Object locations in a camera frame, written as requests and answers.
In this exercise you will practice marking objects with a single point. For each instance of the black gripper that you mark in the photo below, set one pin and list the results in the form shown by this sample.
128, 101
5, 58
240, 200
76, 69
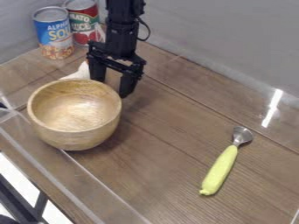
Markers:
116, 54

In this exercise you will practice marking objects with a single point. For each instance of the brown wooden bowl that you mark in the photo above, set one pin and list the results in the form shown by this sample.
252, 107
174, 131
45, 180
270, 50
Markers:
73, 113

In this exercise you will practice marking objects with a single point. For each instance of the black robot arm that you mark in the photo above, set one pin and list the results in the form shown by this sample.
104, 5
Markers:
121, 11

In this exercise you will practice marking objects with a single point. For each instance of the orange and white toy mushroom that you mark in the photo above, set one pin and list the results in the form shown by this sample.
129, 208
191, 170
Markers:
81, 73

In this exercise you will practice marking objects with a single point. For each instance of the red tomato sauce can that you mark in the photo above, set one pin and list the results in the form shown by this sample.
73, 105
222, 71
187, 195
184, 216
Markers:
84, 21

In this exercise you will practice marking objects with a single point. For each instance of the blue alphabet soup can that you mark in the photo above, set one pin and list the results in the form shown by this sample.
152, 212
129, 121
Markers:
52, 26

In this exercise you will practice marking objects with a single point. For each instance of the clear acrylic front barrier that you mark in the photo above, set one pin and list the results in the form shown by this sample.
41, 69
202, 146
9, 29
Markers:
65, 176

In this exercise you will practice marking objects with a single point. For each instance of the green handled ice cream scoop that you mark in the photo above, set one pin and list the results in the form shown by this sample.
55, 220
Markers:
219, 171

